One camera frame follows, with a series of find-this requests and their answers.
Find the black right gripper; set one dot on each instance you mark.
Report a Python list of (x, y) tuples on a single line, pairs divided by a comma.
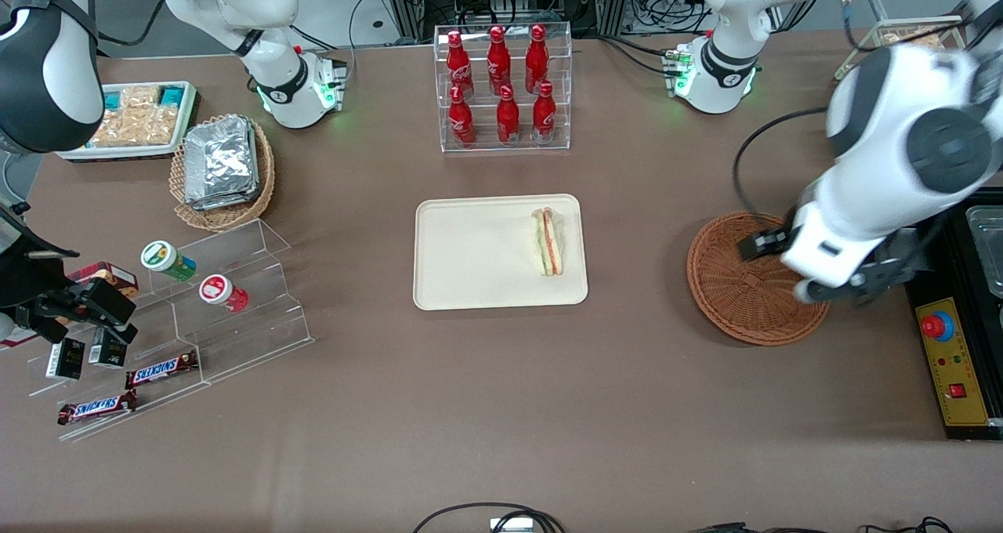
[(22, 282)]

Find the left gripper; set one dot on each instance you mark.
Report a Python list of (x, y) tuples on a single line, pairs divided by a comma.
[(758, 244)]

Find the triangle sandwich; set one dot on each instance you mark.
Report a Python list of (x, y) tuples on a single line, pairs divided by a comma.
[(548, 243)]

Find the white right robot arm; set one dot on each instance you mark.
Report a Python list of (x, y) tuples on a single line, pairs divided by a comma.
[(266, 16)]

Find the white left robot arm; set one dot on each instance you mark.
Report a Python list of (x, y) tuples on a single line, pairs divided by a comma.
[(901, 125)]

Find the brown round wicker basket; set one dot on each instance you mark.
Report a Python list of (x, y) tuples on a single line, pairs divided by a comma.
[(729, 298)]

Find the light tan wicker basket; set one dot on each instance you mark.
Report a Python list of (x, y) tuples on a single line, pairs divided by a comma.
[(227, 219)]

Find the white snack tray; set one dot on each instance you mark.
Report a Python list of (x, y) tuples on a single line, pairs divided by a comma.
[(70, 154)]

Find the beige rectangular tray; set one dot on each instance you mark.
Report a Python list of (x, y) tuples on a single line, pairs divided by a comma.
[(478, 255)]

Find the small black box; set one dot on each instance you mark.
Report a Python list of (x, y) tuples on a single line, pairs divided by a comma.
[(107, 353), (65, 359)]

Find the dark red chocolate box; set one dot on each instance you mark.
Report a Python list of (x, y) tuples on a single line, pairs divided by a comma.
[(110, 273)]

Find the brown snickers bar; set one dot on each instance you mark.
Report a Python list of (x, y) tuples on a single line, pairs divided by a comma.
[(161, 370), (95, 407)]

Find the green tube white lid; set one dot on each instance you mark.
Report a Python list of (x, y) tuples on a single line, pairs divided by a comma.
[(166, 259)]

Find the red tube white lid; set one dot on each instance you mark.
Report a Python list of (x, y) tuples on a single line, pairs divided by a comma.
[(222, 291)]

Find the clear acrylic step stand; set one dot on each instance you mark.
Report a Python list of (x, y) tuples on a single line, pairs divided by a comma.
[(251, 337)]

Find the silver foil packet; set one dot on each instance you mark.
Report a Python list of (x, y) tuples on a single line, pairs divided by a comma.
[(231, 201), (221, 157)]

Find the clear cracker pack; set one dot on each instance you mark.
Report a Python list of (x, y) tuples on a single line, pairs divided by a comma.
[(141, 98), (114, 129), (157, 125)]

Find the red emergency stop button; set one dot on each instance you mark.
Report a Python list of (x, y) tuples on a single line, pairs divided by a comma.
[(936, 326)]

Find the teal snack pack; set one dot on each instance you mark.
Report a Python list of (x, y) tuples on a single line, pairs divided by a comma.
[(114, 100), (172, 94)]

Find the black control box yellow panel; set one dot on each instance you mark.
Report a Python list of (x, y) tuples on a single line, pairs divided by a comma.
[(952, 360)]

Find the clear bag of pastries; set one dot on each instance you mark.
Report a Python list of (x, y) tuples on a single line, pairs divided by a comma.
[(913, 39)]

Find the red cola bottle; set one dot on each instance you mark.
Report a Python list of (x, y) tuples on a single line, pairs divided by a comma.
[(544, 116), (459, 67), (498, 63), (461, 121), (508, 119), (537, 61)]

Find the clear acrylic bottle rack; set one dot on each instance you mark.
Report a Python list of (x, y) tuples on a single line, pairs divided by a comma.
[(505, 145)]

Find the small grey plug device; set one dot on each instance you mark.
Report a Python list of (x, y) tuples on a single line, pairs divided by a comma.
[(511, 526)]

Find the aluminium frame rack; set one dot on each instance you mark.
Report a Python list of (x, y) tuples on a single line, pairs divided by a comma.
[(407, 0)]

